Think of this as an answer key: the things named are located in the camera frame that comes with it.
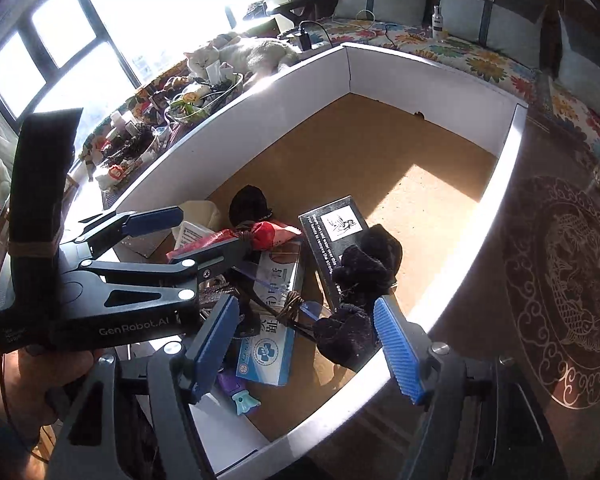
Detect black framed calligraphy box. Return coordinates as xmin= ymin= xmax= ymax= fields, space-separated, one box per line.
xmin=298 ymin=195 xmax=368 ymax=312

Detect black fuzzy scrunchie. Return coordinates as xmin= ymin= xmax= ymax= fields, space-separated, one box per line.
xmin=313 ymin=224 xmax=403 ymax=372

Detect blue white toothpaste box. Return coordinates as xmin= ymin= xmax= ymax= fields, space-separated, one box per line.
xmin=236 ymin=240 xmax=303 ymax=387

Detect person's left forearm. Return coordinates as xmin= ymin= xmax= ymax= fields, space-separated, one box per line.
xmin=0 ymin=417 xmax=46 ymax=479

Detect large white cardboard box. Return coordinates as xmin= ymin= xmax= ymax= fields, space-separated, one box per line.
xmin=99 ymin=41 xmax=530 ymax=480

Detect white cat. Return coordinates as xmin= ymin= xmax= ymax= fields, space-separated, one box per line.
xmin=184 ymin=36 xmax=299 ymax=78

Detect white lotion bottle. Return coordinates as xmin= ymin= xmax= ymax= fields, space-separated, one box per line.
xmin=172 ymin=200 xmax=222 ymax=249

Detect clear eyeglasses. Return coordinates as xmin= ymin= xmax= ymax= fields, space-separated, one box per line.
xmin=232 ymin=261 xmax=315 ymax=342

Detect small white spray bottle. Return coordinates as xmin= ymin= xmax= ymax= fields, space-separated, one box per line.
xmin=431 ymin=4 xmax=444 ymax=41

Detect black charger with cable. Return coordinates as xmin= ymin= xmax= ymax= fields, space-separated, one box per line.
xmin=277 ymin=20 xmax=334 ymax=53

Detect person's left hand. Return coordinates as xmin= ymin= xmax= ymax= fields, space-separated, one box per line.
xmin=0 ymin=349 xmax=104 ymax=441

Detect red packet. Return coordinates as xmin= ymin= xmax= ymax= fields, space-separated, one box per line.
xmin=166 ymin=220 xmax=301 ymax=261

